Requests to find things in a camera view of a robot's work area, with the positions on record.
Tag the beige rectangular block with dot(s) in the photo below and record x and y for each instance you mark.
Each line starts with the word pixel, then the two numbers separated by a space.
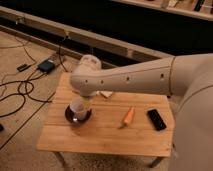
pixel 106 94

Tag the dark purple ceramic bowl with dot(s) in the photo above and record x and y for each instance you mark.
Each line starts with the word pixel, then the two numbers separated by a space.
pixel 69 115

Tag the black power adapter box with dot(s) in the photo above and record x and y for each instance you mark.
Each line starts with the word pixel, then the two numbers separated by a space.
pixel 46 66

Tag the small black device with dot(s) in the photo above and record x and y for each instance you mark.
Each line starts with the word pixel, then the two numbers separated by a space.
pixel 22 67

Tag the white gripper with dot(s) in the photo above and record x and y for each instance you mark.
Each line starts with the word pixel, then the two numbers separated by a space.
pixel 86 102

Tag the wooden slatted table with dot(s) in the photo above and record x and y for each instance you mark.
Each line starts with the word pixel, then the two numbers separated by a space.
pixel 101 133

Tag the orange toy carrot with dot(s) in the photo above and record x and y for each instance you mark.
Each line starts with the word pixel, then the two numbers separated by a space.
pixel 128 118

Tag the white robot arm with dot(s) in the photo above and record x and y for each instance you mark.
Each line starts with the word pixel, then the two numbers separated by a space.
pixel 190 77

